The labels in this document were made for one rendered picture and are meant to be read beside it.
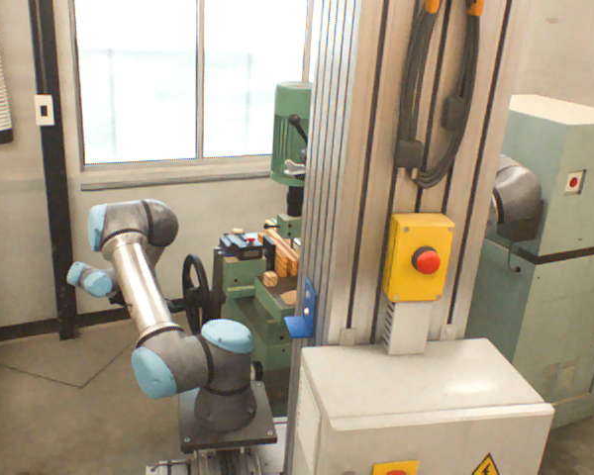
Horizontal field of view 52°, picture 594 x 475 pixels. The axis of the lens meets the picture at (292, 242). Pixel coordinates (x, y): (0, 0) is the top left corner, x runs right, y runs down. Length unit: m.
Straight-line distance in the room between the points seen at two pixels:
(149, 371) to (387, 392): 0.58
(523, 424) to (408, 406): 0.17
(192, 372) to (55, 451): 1.47
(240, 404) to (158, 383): 0.22
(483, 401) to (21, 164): 2.58
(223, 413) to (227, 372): 0.11
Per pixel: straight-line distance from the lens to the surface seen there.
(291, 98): 1.90
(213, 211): 3.45
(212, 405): 1.48
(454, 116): 0.93
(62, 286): 3.32
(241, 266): 1.98
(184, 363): 1.36
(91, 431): 2.83
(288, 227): 2.04
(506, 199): 1.44
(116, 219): 1.57
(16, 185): 3.19
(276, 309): 1.86
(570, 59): 4.26
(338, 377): 0.96
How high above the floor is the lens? 1.77
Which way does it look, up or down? 22 degrees down
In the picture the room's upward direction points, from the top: 4 degrees clockwise
